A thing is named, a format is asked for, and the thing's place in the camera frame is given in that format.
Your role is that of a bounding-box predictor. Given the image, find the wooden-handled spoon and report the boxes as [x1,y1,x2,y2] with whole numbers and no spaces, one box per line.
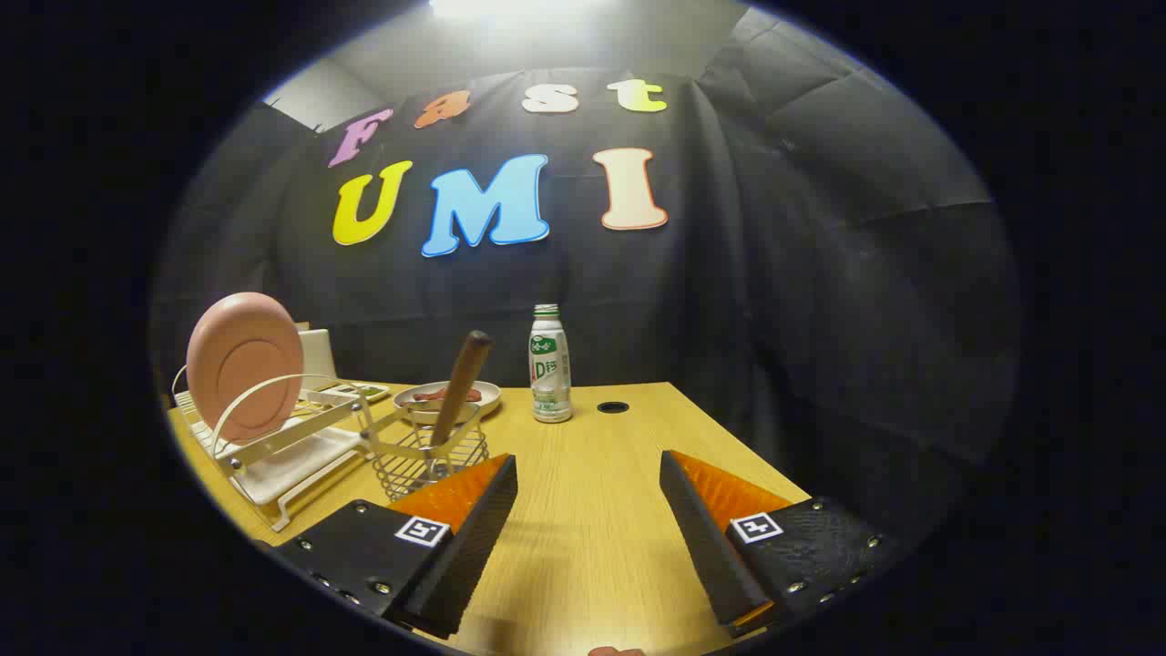
[428,330,495,479]

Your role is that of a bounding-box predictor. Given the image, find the white toaster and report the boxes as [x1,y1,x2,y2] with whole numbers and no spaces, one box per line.
[297,328,340,388]

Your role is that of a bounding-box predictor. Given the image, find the white green-label bottle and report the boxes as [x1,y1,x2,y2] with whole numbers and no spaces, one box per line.
[528,304,574,424]

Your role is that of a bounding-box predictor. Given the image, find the wire mesh basket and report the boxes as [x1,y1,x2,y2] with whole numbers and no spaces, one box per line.
[360,401,491,504]

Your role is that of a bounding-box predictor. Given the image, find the beige plate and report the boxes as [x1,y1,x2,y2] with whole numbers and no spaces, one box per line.
[394,380,503,425]

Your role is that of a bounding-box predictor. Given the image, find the pink plate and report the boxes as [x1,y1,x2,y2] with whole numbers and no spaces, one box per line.
[186,292,305,446]

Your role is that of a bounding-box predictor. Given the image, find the white dish rack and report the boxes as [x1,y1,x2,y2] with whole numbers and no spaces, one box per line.
[171,364,374,534]

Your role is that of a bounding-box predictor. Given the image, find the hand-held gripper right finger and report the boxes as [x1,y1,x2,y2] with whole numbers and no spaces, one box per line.
[658,449,898,639]

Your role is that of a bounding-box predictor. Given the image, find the black backdrop cloth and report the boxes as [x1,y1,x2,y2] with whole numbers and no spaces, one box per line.
[150,9,1021,548]

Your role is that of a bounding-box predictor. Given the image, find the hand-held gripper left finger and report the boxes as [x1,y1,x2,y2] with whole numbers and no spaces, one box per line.
[270,453,520,641]

